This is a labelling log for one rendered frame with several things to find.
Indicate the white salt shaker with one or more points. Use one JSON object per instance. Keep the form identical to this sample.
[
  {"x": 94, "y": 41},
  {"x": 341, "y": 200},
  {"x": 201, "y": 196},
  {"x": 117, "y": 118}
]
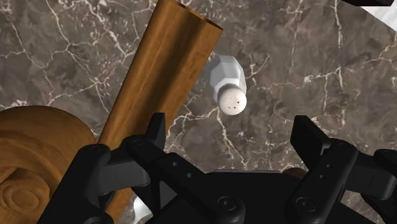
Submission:
[{"x": 229, "y": 83}]

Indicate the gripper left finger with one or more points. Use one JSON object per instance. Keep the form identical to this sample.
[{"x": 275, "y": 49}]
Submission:
[{"x": 145, "y": 167}]

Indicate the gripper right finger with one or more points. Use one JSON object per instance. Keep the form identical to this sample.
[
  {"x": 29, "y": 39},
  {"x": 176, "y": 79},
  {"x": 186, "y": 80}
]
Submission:
[{"x": 328, "y": 173}]

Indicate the wooden paper towel holder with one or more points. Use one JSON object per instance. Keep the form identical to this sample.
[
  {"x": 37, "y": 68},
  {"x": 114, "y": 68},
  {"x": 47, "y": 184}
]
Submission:
[{"x": 149, "y": 93}]

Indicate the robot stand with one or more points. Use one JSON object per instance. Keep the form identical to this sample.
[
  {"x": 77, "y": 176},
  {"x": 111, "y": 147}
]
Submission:
[{"x": 369, "y": 2}]

